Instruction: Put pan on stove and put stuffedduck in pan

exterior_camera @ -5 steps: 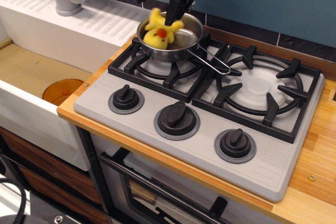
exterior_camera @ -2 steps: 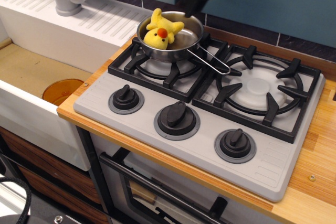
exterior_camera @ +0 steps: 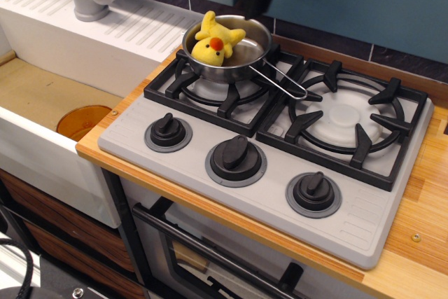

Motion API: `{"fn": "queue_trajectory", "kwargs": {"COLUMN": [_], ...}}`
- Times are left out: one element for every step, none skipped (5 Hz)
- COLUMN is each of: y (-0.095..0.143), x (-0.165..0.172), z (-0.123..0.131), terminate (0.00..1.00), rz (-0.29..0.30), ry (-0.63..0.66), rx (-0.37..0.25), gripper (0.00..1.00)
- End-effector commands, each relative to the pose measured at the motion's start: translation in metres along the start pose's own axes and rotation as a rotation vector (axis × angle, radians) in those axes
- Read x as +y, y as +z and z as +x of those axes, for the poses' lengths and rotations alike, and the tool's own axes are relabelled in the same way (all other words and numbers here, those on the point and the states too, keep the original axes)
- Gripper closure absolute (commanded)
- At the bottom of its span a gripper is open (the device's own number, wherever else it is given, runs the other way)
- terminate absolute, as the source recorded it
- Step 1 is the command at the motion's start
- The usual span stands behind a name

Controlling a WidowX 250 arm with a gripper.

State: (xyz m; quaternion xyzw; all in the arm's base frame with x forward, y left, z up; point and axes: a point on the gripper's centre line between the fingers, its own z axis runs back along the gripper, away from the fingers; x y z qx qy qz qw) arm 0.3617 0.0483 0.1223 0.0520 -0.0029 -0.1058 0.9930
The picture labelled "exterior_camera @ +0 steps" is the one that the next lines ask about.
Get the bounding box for yellow stuffed duck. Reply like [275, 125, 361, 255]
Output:
[190, 11, 246, 67]

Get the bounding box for stainless steel pan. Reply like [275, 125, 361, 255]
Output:
[182, 15, 308, 101]

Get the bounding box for black left stove knob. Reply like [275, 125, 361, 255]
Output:
[143, 113, 193, 153]

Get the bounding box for black stove knob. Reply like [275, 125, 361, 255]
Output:
[205, 134, 267, 188]
[286, 172, 342, 219]
[143, 113, 193, 153]

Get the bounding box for black middle stove knob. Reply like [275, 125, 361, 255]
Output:
[205, 134, 267, 188]

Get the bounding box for grey toy stove top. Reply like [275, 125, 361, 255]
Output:
[97, 28, 435, 271]

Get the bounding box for black right stove knob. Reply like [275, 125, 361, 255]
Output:
[286, 172, 342, 219]

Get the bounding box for black left burner grate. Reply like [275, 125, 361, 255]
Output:
[143, 49, 298, 137]

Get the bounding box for black burner grate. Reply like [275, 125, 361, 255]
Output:
[256, 60, 433, 192]
[143, 49, 298, 137]

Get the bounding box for black right burner grate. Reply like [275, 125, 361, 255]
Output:
[256, 60, 433, 192]

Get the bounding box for white toy sink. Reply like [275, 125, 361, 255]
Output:
[1, 0, 200, 228]

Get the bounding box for orange plastic plate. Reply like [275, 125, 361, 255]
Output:
[56, 105, 111, 141]

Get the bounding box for wooden drawer fronts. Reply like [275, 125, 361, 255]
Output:
[1, 171, 147, 298]

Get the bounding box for oven door with handle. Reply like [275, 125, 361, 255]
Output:
[132, 197, 362, 298]

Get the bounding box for black braided cable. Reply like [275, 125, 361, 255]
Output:
[0, 238, 35, 299]

